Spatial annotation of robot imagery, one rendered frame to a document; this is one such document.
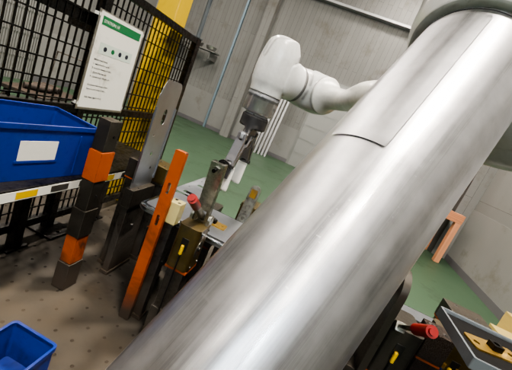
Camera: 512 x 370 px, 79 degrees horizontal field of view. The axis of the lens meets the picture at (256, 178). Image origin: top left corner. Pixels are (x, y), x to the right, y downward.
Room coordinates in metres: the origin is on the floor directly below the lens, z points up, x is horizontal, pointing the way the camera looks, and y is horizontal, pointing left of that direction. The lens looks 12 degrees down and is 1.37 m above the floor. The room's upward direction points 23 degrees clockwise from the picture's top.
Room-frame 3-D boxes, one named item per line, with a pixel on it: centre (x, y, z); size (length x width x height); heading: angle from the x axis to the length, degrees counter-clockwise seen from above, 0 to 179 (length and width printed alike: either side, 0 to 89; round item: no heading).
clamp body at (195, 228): (0.70, 0.09, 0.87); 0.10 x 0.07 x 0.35; 171
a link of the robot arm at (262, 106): (0.88, 0.07, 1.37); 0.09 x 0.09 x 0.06
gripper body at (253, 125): (0.88, 0.07, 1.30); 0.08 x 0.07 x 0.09; 171
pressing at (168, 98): (0.93, 0.33, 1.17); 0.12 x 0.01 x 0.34; 171
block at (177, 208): (0.77, 0.16, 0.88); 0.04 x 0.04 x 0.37; 81
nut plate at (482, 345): (0.46, -0.45, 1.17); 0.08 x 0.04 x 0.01; 92
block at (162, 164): (1.05, 0.32, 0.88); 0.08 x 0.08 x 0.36; 81
